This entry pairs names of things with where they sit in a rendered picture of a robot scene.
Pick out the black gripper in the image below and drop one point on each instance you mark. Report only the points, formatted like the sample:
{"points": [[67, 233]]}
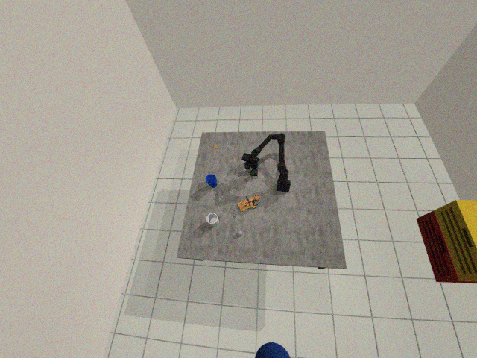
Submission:
{"points": [[254, 171]]}

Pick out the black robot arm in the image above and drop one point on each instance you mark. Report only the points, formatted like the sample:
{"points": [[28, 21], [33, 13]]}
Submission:
{"points": [[252, 159]]}

